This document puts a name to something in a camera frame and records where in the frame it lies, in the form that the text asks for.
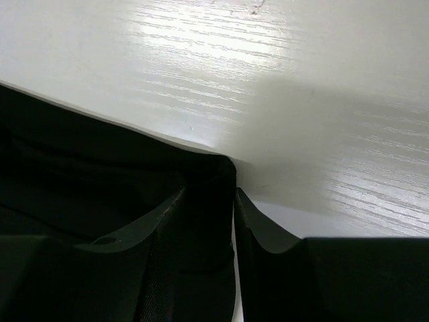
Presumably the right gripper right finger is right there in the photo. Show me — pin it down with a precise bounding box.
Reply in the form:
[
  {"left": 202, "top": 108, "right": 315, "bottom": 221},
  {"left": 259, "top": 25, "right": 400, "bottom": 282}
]
[{"left": 234, "top": 189, "right": 428, "bottom": 321}]

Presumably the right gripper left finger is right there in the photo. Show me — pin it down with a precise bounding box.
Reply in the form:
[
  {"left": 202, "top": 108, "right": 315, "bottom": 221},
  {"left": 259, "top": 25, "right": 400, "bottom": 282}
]
[{"left": 1, "top": 189, "right": 185, "bottom": 321}]

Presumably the black skirt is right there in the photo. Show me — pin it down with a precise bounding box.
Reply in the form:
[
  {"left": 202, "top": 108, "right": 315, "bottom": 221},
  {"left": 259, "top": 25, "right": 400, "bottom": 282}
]
[{"left": 1, "top": 86, "right": 236, "bottom": 321}]

